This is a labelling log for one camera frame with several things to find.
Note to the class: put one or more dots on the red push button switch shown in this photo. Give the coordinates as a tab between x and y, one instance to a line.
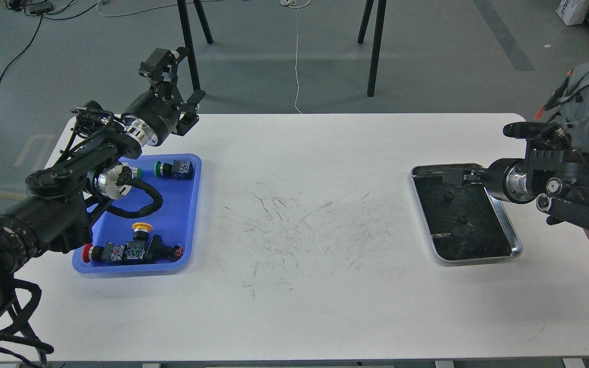
138	251

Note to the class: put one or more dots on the black right stand legs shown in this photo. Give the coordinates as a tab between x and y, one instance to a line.
377	39

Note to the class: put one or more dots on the black left stand legs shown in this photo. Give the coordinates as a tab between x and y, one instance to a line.
187	36

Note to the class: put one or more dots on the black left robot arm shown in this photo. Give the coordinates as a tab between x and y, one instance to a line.
88	179

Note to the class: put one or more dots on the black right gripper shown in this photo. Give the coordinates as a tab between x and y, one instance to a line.
505	179

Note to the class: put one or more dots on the green push button switch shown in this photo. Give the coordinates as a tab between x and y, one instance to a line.
179	169

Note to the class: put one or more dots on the white cardboard box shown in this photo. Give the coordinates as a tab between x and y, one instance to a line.
572	12

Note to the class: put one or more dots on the yellow push button switch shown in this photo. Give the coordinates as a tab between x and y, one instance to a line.
141	232

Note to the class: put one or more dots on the black stand legs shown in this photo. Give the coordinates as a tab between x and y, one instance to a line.
187	36
377	39

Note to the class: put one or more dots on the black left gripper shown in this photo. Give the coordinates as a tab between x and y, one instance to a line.
161	111

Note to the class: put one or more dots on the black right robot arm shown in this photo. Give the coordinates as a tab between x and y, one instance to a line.
552	174

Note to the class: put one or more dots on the silver metal tray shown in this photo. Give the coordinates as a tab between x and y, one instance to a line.
466	225

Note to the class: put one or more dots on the blue plastic tray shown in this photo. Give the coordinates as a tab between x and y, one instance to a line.
174	222

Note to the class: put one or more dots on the orange white push button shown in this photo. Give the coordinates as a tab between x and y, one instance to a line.
136	172

